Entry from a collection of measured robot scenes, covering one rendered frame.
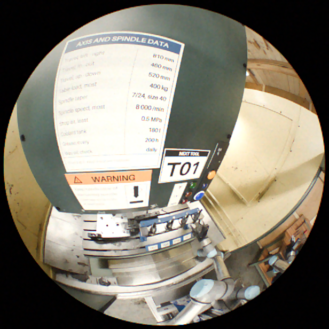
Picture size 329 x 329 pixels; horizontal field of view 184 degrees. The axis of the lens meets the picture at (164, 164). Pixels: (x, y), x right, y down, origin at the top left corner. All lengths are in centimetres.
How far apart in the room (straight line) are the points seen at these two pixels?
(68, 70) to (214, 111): 22
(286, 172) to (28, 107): 110
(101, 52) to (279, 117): 96
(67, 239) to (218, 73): 155
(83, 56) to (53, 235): 146
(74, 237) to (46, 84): 137
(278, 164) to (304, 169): 24
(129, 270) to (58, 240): 84
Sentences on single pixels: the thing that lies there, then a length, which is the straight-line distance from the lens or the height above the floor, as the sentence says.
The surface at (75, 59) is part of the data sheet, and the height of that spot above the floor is 192.
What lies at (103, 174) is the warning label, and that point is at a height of 175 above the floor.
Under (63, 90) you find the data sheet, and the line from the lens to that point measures 16.
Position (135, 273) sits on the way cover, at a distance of 113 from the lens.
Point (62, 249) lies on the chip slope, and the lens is 142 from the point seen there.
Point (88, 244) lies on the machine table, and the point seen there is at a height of 90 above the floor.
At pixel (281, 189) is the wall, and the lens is 93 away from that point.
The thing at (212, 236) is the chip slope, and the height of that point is 81.
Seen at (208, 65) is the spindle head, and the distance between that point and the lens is 19.
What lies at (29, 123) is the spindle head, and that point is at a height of 185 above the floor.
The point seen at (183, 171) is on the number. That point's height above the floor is 175.
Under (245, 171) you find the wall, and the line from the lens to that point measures 97.
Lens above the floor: 186
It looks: 32 degrees down
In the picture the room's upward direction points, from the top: 12 degrees clockwise
